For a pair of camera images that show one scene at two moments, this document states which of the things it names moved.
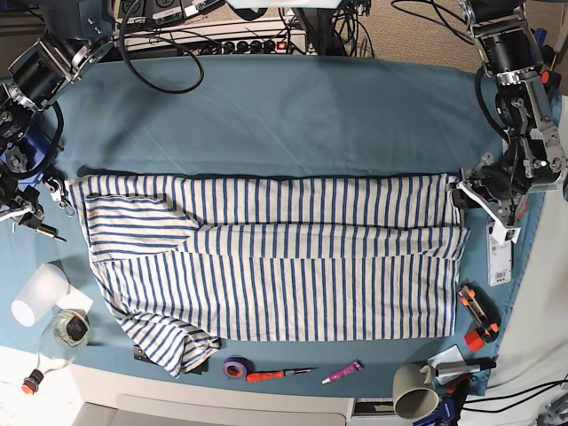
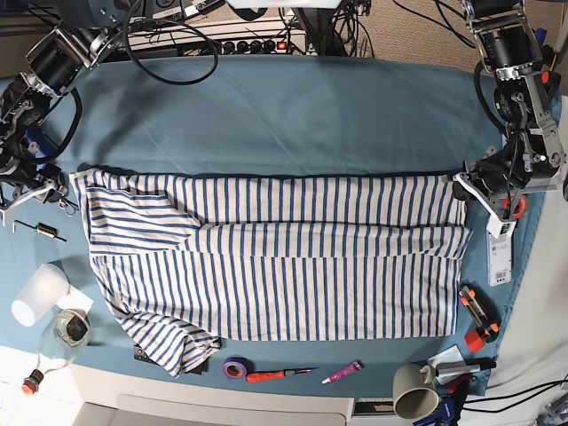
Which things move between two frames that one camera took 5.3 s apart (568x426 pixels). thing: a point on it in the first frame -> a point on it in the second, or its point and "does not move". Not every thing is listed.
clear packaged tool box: x=499 y=259 does not move
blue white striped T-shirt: x=185 y=262 does not move
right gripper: x=19 y=203 -> x=21 y=180
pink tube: x=355 y=366 does not move
